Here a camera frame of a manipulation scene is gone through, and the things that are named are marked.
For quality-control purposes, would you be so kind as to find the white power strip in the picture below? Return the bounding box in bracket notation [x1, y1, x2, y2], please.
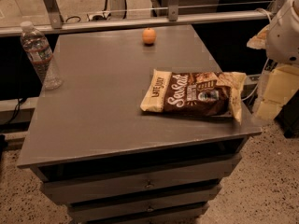
[87, 12, 110, 21]

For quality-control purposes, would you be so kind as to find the grey drawer cabinet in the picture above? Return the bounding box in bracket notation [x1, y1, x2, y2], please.
[18, 25, 261, 224]

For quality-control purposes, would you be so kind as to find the grey metal railing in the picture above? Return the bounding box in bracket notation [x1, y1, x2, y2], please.
[0, 0, 278, 36]

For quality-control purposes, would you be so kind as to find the black floor cable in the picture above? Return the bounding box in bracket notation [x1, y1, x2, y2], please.
[0, 97, 27, 128]

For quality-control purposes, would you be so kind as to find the clear plastic water bottle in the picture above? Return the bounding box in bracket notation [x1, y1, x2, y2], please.
[21, 21, 63, 91]

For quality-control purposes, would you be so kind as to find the small orange fruit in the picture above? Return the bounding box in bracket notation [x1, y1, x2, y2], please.
[142, 28, 156, 45]

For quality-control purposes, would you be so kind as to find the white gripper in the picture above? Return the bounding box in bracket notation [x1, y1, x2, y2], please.
[247, 0, 299, 120]

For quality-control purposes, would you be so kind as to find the brown sea salt chip bag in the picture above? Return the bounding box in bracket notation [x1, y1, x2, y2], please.
[140, 70, 246, 122]

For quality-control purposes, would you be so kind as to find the white cable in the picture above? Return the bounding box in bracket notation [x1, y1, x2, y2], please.
[241, 7, 275, 102]

